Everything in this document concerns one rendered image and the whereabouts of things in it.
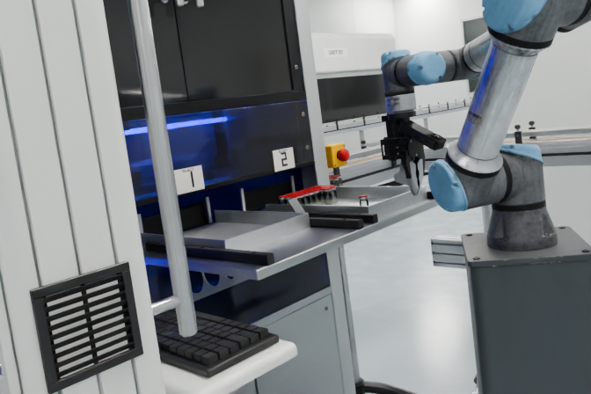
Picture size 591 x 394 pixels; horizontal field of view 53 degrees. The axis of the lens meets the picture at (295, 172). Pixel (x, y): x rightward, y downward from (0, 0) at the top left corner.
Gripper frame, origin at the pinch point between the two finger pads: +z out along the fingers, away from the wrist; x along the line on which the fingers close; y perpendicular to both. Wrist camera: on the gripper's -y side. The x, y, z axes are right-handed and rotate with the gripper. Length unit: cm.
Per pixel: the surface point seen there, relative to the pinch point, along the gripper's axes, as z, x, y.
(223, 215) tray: 1, 28, 43
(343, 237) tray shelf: 3.9, 33.5, -1.4
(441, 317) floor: 91, -131, 75
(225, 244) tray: 1, 54, 13
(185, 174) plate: -12, 42, 38
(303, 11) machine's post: -53, -10, 38
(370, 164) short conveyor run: -1, -50, 49
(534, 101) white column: -14, -143, 23
